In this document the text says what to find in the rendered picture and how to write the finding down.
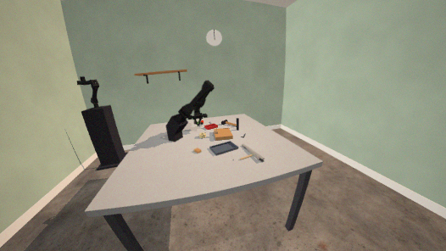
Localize red shallow tray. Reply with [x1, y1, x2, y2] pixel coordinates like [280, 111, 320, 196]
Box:
[204, 124, 218, 130]

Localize light wooden board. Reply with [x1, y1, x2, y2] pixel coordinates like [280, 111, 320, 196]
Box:
[214, 128, 233, 141]

